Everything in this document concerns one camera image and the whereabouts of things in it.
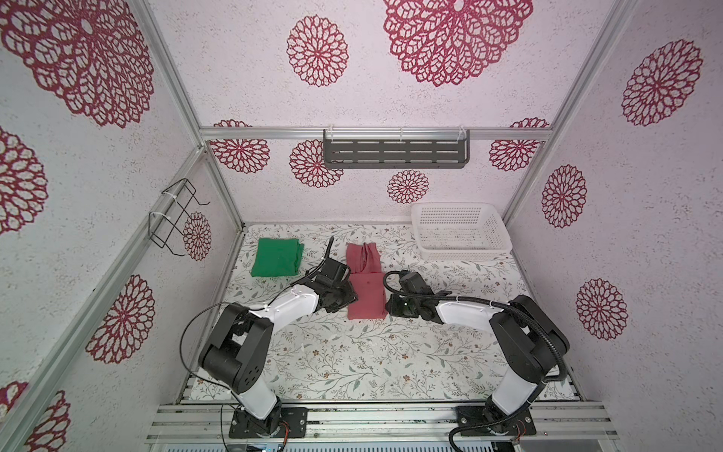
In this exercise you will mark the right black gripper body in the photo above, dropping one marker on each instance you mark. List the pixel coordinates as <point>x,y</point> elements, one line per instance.
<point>401,307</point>

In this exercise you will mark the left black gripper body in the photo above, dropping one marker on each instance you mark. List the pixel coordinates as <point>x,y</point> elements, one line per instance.
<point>345,294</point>

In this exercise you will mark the pink tank top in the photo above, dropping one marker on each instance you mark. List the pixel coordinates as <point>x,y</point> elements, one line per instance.
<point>366,277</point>

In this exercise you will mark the green tank top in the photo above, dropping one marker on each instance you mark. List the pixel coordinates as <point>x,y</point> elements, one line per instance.
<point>277,258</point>

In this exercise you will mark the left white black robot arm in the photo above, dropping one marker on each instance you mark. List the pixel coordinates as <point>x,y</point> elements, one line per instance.
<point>236,351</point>

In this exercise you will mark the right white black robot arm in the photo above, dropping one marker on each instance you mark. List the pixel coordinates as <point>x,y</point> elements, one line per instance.
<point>531,343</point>

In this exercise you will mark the floral table mat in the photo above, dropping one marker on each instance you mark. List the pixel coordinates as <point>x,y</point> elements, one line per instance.
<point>331,357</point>

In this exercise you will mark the white plastic basket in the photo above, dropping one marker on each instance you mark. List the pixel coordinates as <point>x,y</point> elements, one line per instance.
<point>472,232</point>

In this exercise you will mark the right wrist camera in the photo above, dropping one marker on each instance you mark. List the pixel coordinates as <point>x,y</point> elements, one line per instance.
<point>411,282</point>

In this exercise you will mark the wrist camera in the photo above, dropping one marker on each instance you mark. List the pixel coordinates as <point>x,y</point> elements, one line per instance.
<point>332,273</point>
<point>411,282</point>

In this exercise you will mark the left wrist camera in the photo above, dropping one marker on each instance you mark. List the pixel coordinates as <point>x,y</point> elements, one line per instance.
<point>332,273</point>

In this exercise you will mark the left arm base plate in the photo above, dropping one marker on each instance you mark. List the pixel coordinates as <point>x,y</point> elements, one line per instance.
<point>282,422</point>

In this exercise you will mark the grey slotted wall shelf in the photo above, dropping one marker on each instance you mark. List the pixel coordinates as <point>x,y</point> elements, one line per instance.
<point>395,154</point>

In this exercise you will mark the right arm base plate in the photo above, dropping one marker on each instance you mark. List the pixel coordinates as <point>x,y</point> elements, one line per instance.
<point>489,420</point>

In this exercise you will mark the black wire wall rack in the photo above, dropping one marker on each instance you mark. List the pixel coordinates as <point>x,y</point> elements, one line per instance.
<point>181,228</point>

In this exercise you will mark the aluminium mounting rail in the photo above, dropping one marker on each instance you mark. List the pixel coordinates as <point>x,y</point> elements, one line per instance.
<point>206,423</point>

